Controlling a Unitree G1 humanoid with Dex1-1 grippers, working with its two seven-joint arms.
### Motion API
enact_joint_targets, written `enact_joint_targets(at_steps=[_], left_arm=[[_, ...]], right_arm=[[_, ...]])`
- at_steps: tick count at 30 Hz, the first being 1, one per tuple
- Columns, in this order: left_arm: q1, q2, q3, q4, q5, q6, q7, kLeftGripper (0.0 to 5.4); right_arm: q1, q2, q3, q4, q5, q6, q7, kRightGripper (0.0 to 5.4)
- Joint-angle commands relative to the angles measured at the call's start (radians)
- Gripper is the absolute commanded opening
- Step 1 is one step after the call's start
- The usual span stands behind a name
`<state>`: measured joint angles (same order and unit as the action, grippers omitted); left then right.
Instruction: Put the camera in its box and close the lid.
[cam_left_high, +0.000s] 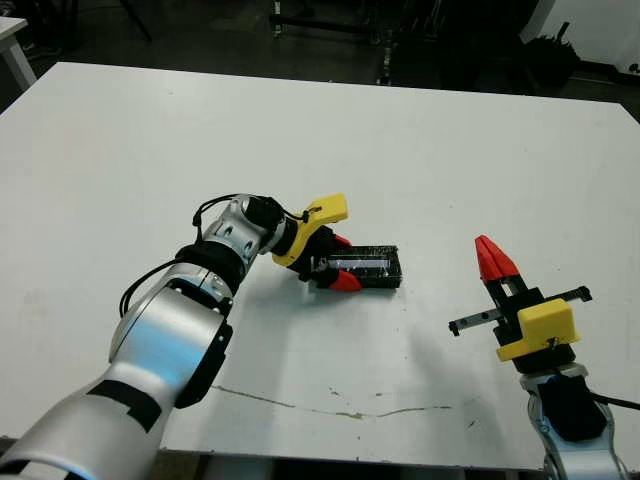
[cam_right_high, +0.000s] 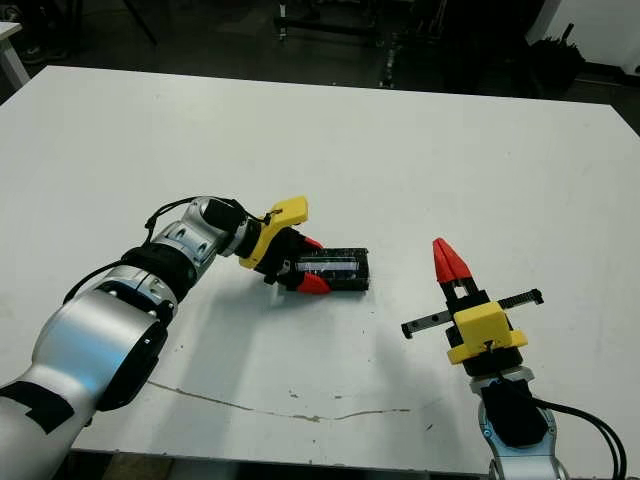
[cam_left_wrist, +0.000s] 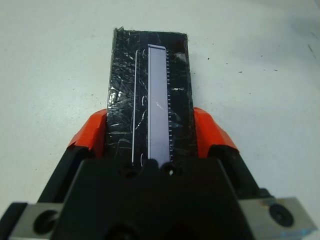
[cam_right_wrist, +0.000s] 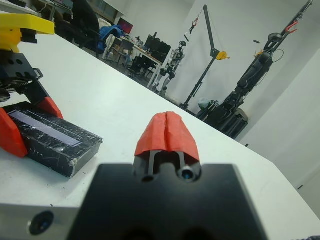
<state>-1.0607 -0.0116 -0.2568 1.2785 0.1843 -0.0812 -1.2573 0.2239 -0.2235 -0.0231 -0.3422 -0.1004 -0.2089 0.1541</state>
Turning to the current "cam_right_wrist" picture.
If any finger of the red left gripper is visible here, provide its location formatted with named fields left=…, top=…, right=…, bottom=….
left=24, top=80, right=65, bottom=120
left=0, top=107, right=29, bottom=159

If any person in black clothes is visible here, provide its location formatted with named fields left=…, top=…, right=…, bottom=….
left=71, top=0, right=101, bottom=50

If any black box lid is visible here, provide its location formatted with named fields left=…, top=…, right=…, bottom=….
left=1, top=101, right=105, bottom=179

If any seated person in dark top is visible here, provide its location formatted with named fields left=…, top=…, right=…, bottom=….
left=39, top=6, right=74, bottom=41

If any monitor with red screen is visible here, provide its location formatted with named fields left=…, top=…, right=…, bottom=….
left=117, top=17, right=135, bottom=35

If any grey chair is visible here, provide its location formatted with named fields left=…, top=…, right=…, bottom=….
left=113, top=39, right=135, bottom=66

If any black gantry crane yellow winch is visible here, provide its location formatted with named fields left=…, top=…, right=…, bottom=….
left=179, top=4, right=231, bottom=111

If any translucent plastic bag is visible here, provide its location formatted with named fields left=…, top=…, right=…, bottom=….
left=198, top=97, right=211, bottom=110

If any white office desk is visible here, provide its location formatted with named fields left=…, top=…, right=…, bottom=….
left=103, top=37, right=165, bottom=89

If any blue jacket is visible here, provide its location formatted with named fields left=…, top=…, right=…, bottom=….
left=99, top=24, right=125, bottom=55

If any black computer monitor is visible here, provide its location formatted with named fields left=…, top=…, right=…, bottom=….
left=144, top=34, right=161, bottom=55

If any black folded crane stand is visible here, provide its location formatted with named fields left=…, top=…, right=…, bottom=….
left=196, top=0, right=315, bottom=140

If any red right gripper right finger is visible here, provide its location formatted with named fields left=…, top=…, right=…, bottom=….
left=164, top=111, right=201, bottom=176

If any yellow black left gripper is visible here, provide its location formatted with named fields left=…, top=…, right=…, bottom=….
left=0, top=13, right=56, bottom=103

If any silver humanoid robot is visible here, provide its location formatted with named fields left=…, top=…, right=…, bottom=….
left=152, top=41, right=187, bottom=97

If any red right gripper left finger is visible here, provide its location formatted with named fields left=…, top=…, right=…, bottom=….
left=133, top=111, right=168, bottom=181

